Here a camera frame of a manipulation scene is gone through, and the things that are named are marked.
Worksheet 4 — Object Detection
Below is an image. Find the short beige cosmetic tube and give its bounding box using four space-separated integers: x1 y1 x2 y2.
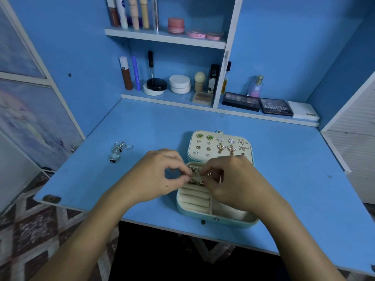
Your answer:
139 0 151 30

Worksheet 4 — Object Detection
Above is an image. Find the pink round jar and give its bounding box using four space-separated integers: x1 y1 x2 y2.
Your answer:
168 18 185 34

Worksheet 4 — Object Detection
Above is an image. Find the white slatted cabinet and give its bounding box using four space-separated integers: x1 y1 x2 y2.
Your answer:
321 70 375 204

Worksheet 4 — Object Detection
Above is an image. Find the person's right hand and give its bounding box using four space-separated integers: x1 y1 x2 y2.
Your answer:
200 155 276 215

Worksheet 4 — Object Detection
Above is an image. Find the brown lipstick tube white cap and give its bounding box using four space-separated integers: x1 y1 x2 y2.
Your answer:
120 56 134 91

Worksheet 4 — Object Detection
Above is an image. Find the thin dark cosmetic bottle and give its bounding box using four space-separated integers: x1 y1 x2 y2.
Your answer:
221 61 232 94

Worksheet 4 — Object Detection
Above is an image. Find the person's dark clothing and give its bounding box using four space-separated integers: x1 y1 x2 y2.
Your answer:
108 222 288 281

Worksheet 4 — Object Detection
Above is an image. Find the person's left hand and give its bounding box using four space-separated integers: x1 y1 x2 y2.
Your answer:
111 149 193 204

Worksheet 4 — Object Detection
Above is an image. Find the white bowl black inside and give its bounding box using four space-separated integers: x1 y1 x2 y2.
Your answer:
143 78 168 96

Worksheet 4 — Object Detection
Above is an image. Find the person's left forearm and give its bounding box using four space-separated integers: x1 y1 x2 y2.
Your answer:
32 187 141 281

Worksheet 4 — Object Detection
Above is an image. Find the cream jewellery box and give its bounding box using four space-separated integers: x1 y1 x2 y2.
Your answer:
176 130 260 229

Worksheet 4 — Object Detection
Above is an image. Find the black cosmetic bottle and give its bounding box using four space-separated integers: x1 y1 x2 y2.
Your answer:
208 64 221 94

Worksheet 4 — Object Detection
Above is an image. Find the small pink perfume bottle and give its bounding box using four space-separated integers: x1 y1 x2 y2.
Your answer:
247 76 264 98

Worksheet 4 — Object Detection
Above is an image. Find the blue cosmetic tube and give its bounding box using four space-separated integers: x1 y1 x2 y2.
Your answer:
131 55 141 91

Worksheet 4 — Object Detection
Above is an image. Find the white flat box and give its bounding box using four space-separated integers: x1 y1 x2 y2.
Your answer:
287 101 321 122

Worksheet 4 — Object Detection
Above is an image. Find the white tube blue label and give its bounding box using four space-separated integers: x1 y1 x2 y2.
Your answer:
115 0 129 30

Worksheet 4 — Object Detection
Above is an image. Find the black lettered eyeshadow palette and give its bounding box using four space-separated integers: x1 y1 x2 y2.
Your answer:
259 98 294 117

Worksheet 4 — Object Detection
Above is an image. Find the white round cream jar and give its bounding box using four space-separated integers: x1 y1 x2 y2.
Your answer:
169 75 192 95

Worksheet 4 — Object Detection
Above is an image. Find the beige makeup sponge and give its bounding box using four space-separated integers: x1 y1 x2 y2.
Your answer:
194 71 207 93

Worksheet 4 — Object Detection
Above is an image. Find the square brown powder compact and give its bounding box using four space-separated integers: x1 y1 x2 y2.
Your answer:
193 91 214 105

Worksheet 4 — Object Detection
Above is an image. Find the white shelf unit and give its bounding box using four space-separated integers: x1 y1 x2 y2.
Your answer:
104 0 321 128

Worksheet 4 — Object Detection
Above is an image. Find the dark eyeshadow palette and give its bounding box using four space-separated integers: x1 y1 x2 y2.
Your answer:
222 92 261 111

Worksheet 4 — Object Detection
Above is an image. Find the person's right forearm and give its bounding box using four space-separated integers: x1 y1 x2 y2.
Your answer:
258 199 346 281

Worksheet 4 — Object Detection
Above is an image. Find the white framed marbled panel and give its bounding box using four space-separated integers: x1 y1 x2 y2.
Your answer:
0 0 86 173

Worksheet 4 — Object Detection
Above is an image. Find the pile of silver rings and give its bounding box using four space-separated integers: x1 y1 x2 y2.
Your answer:
109 141 134 164

